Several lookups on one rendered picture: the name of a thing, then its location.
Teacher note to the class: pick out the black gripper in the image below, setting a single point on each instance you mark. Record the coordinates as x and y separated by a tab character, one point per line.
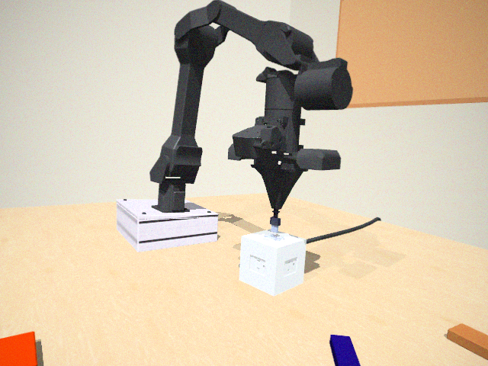
280	179

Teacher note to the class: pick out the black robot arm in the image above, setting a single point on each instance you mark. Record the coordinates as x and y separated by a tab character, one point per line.
317	86

